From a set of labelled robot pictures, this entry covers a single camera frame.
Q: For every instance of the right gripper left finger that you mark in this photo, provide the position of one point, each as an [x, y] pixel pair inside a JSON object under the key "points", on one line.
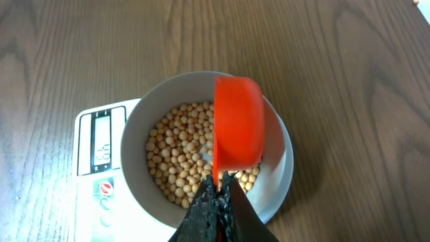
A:
{"points": [[200, 223]]}

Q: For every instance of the grey round bowl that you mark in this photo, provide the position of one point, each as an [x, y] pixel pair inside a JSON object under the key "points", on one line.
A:
{"points": [[151, 210]]}

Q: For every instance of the soybeans in bowl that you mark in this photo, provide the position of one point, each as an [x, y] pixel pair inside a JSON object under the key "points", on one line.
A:
{"points": [[180, 152]]}

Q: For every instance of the white digital kitchen scale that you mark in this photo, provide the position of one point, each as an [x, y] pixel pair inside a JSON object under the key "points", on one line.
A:
{"points": [[103, 208]]}

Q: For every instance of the red plastic measuring scoop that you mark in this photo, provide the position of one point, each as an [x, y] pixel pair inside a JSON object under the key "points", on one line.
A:
{"points": [[240, 123]]}

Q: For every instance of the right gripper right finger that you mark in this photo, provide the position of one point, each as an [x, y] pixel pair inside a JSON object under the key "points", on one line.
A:
{"points": [[238, 220]]}

